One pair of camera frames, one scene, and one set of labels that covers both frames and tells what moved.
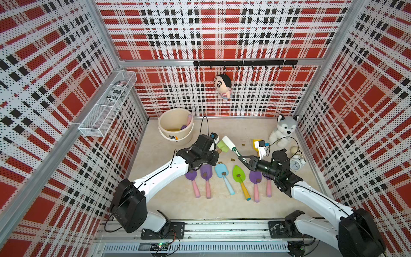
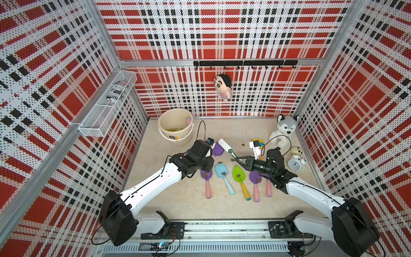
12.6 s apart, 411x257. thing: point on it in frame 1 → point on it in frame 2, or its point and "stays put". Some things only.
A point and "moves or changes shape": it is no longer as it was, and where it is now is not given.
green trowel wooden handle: x=222 y=146 → x=174 y=129
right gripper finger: x=250 y=161 stays put
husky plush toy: x=286 y=126 stays put
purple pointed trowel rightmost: x=269 y=188 stays put
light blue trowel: x=222 y=169 stays put
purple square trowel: x=191 y=175 moves or changes shape
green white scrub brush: x=226 y=144 moves or changes shape
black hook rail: x=247 y=62 stays put
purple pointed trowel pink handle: x=255 y=178 stays put
